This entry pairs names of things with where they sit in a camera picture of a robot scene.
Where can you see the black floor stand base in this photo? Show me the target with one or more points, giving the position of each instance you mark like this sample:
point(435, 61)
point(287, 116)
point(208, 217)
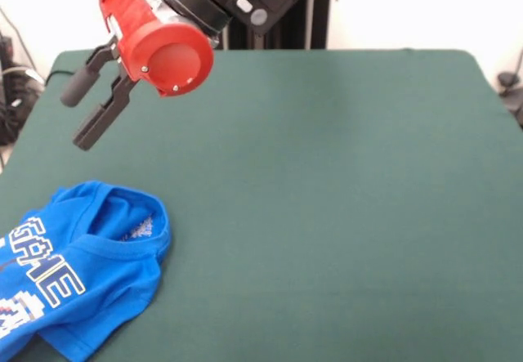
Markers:
point(510, 92)
point(12, 108)

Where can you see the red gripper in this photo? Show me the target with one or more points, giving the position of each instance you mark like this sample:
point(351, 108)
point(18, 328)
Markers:
point(171, 59)

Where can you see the dark green table cloth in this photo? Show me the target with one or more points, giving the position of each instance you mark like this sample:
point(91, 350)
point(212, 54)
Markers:
point(327, 174)

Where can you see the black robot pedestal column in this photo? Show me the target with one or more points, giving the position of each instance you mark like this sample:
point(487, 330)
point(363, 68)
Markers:
point(294, 35)

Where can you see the blue printed t-shirt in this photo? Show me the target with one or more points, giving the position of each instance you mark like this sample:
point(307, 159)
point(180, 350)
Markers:
point(114, 280)

